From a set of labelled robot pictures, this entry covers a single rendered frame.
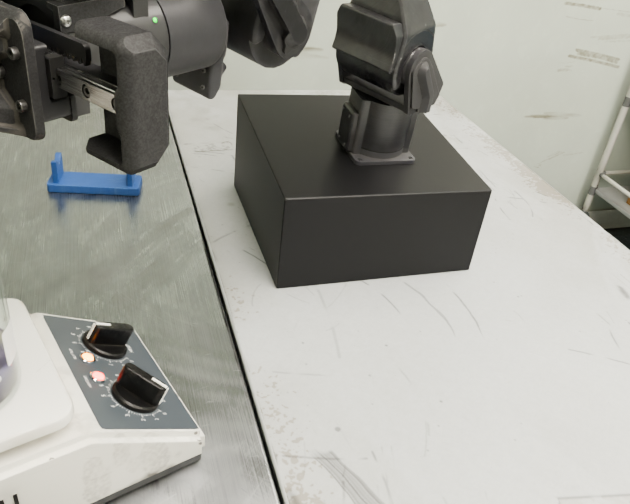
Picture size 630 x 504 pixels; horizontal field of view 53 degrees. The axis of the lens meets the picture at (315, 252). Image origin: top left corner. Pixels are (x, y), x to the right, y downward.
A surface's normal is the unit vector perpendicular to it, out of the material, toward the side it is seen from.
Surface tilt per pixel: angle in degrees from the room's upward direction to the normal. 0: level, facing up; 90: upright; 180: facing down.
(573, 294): 0
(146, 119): 90
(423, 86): 120
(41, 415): 0
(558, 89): 90
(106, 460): 90
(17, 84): 90
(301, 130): 5
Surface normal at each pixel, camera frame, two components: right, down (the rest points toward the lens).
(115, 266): 0.11, -0.83
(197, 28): 0.80, 0.21
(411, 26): 0.69, 0.05
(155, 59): 0.80, 0.40
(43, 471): 0.57, 0.51
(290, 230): 0.29, 0.55
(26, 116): -0.59, 0.39
